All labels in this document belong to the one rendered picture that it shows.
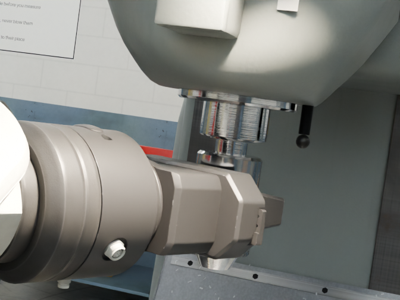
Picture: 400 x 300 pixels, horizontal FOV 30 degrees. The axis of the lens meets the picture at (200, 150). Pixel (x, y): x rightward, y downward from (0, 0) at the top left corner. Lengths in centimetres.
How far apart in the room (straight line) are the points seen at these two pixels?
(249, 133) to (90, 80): 474
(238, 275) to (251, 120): 43
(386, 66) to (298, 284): 36
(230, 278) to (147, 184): 51
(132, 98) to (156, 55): 464
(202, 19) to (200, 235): 13
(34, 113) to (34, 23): 64
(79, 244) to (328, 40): 19
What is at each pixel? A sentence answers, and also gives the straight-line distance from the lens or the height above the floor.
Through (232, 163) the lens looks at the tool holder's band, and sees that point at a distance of 51.
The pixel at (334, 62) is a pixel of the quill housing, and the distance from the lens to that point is 47.
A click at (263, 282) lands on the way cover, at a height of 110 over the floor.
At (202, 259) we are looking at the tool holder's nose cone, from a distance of 53.
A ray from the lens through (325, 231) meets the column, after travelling 90.
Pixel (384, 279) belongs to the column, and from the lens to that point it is 90.
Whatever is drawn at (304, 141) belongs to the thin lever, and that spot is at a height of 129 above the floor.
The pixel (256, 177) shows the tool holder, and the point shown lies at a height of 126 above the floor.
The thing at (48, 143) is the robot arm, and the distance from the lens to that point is 39.
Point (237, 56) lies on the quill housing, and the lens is 44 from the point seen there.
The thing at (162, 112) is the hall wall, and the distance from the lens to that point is 502.
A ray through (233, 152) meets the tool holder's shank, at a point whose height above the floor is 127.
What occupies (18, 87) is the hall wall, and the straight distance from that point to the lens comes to 551.
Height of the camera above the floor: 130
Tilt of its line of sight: 3 degrees down
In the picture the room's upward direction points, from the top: 8 degrees clockwise
